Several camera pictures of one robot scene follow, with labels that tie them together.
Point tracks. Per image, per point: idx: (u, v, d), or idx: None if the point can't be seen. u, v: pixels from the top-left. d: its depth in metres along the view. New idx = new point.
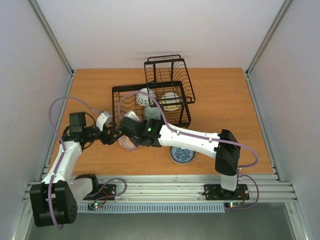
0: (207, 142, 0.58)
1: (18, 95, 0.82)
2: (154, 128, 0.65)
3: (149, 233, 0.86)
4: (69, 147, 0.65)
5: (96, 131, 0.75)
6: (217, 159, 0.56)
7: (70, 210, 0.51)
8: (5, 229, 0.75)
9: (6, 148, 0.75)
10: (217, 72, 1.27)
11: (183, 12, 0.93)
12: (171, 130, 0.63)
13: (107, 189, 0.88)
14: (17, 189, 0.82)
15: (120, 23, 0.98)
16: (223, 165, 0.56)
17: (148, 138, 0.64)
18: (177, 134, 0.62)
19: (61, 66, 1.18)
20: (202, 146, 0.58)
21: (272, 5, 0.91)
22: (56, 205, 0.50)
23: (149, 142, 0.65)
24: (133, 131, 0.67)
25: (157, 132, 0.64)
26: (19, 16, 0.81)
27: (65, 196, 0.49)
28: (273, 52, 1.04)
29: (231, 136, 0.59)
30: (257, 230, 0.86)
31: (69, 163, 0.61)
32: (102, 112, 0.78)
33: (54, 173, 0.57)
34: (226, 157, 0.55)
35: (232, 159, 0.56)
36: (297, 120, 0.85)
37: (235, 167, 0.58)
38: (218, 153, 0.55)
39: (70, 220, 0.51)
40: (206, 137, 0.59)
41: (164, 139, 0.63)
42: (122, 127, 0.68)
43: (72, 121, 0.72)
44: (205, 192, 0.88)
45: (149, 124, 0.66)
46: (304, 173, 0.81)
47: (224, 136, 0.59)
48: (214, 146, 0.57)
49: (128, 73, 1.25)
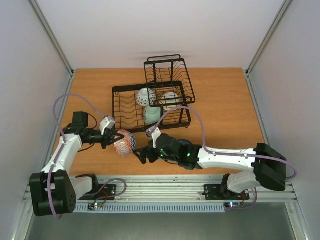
0: (244, 159, 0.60)
1: (18, 96, 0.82)
2: (193, 153, 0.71)
3: (150, 233, 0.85)
4: (70, 139, 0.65)
5: (97, 133, 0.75)
6: (257, 175, 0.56)
7: (70, 200, 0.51)
8: (4, 229, 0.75)
9: (7, 148, 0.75)
10: (217, 72, 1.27)
11: (183, 12, 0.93)
12: (208, 152, 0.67)
13: (107, 189, 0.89)
14: (17, 189, 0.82)
15: (120, 22, 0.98)
16: (265, 180, 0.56)
17: (190, 163, 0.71)
18: (214, 155, 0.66)
19: (61, 66, 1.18)
20: (240, 163, 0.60)
21: (271, 5, 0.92)
22: (55, 195, 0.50)
23: (191, 167, 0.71)
24: (176, 152, 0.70)
25: (195, 156, 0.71)
26: (18, 15, 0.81)
27: (64, 186, 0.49)
28: (273, 52, 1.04)
29: (269, 149, 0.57)
30: (258, 230, 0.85)
31: (69, 154, 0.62)
32: (105, 116, 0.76)
33: (54, 163, 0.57)
34: (267, 172, 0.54)
35: (274, 174, 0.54)
36: (296, 120, 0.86)
37: (282, 181, 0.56)
38: (257, 169, 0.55)
39: (68, 211, 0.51)
40: (241, 154, 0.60)
41: (203, 161, 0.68)
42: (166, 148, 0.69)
43: (75, 118, 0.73)
44: (205, 192, 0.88)
45: (189, 150, 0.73)
46: (303, 173, 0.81)
47: (261, 151, 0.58)
48: (251, 162, 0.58)
49: (128, 73, 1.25)
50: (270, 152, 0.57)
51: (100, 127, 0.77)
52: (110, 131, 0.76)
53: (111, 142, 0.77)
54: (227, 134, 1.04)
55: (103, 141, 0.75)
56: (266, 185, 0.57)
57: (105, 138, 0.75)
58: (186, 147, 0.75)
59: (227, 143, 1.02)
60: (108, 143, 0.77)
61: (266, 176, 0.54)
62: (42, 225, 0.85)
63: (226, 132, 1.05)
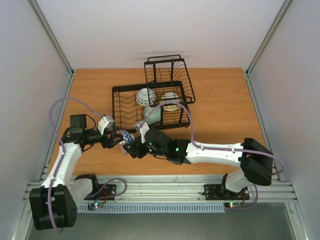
0: (231, 153, 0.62)
1: (18, 96, 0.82)
2: (181, 148, 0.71)
3: (150, 233, 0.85)
4: (69, 149, 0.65)
5: (96, 134, 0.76)
6: (243, 169, 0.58)
7: (70, 214, 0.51)
8: (4, 230, 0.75)
9: (6, 148, 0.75)
10: (217, 72, 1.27)
11: (182, 12, 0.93)
12: (197, 147, 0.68)
13: (107, 189, 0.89)
14: (17, 189, 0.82)
15: (120, 22, 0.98)
16: (251, 174, 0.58)
17: (179, 157, 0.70)
18: (202, 150, 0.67)
19: (61, 66, 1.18)
20: (227, 158, 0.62)
21: (272, 5, 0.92)
22: (55, 209, 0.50)
23: (179, 161, 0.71)
24: (165, 148, 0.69)
25: (184, 150, 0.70)
26: (18, 15, 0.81)
27: (64, 200, 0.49)
28: (273, 52, 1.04)
29: (256, 143, 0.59)
30: (258, 230, 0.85)
31: (69, 165, 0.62)
32: (103, 116, 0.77)
33: (54, 177, 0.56)
34: (252, 166, 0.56)
35: (260, 169, 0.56)
36: (296, 120, 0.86)
37: (268, 175, 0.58)
38: (243, 163, 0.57)
39: (69, 224, 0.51)
40: (229, 148, 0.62)
41: (191, 155, 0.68)
42: (156, 142, 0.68)
43: (73, 122, 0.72)
44: (205, 192, 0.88)
45: (179, 143, 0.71)
46: (303, 174, 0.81)
47: (247, 145, 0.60)
48: (238, 156, 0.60)
49: (128, 73, 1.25)
50: (257, 147, 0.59)
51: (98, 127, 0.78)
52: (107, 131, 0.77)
53: (112, 144, 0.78)
54: (227, 134, 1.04)
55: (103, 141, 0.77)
56: (253, 180, 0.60)
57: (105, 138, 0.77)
58: (174, 140, 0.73)
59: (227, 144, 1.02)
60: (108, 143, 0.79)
61: (252, 170, 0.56)
62: None
63: (226, 133, 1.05)
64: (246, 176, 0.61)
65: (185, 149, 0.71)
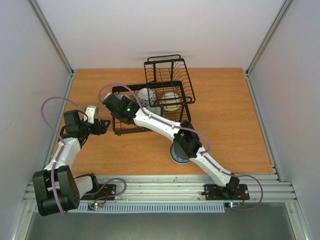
0: (170, 128, 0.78)
1: (18, 96, 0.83)
2: (132, 109, 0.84)
3: (150, 233, 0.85)
4: (69, 141, 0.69)
5: (88, 122, 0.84)
6: (175, 143, 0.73)
7: (73, 196, 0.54)
8: (4, 229, 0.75)
9: (6, 147, 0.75)
10: (217, 72, 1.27)
11: (183, 12, 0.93)
12: (145, 114, 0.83)
13: (107, 189, 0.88)
14: (16, 189, 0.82)
15: (120, 22, 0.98)
16: (180, 148, 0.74)
17: (126, 116, 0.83)
18: (149, 117, 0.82)
19: (61, 66, 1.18)
20: (166, 130, 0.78)
21: (272, 5, 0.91)
22: (59, 192, 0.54)
23: (125, 120, 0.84)
24: (116, 107, 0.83)
25: (134, 113, 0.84)
26: (18, 15, 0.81)
27: (68, 180, 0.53)
28: (273, 52, 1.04)
29: (190, 125, 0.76)
30: (258, 230, 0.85)
31: (69, 154, 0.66)
32: (87, 107, 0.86)
33: (56, 160, 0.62)
34: (181, 141, 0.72)
35: (186, 145, 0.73)
36: (296, 120, 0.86)
37: (192, 151, 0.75)
38: (176, 138, 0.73)
39: (74, 205, 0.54)
40: (169, 124, 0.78)
41: (138, 119, 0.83)
42: (107, 102, 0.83)
43: (68, 121, 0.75)
44: (205, 192, 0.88)
45: (130, 105, 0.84)
46: (303, 174, 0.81)
47: (184, 126, 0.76)
48: (174, 132, 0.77)
49: (128, 73, 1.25)
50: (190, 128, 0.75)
51: (89, 119, 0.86)
52: (95, 118, 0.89)
53: (103, 131, 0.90)
54: (227, 134, 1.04)
55: (95, 129, 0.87)
56: (181, 153, 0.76)
57: (98, 127, 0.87)
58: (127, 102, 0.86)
59: (227, 144, 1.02)
60: (100, 132, 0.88)
61: (180, 144, 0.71)
62: (41, 224, 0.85)
63: (226, 133, 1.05)
64: (176, 149, 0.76)
65: (135, 112, 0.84)
